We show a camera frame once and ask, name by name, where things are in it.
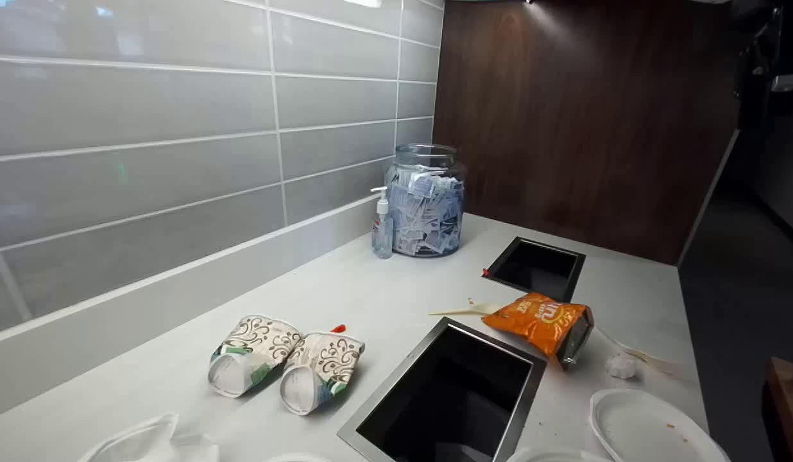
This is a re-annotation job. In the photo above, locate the orange snack packet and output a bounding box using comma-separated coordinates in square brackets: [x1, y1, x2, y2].
[482, 294, 595, 365]

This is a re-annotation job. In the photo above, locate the white used napkin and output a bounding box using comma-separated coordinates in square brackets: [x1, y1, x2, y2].
[606, 356, 641, 382]

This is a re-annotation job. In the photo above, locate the small clear spray bottle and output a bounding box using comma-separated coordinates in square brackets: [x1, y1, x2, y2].
[369, 188, 393, 259]

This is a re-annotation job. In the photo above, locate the glass jar with blue packets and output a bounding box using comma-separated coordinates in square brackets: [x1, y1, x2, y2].
[386, 145, 464, 258]

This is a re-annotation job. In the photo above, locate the wooden stir stick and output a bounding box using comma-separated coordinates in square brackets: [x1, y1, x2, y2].
[430, 300, 500, 315]

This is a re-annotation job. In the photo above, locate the white plate near edge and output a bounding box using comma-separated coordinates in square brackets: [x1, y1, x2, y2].
[588, 390, 731, 462]

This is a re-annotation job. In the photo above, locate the crumpled clear plastic wrap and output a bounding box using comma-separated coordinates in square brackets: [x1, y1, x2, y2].
[81, 414, 221, 462]

